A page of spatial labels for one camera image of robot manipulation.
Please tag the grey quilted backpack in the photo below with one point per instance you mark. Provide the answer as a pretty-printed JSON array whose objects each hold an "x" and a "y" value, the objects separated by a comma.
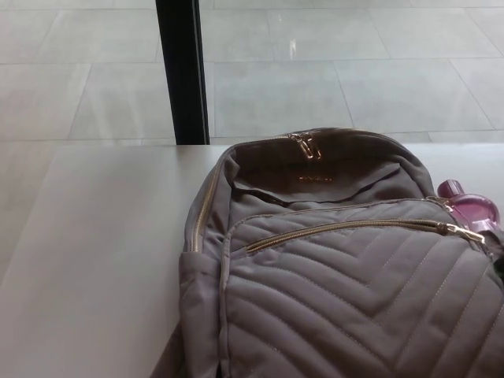
[{"x": 334, "y": 283}]

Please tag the pink glass perfume bottle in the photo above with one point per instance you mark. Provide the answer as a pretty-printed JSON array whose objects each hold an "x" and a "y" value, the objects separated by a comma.
[{"x": 474, "y": 207}]

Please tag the black window frame post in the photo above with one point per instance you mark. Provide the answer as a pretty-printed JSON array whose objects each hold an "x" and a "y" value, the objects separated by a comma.
[{"x": 182, "y": 78}]

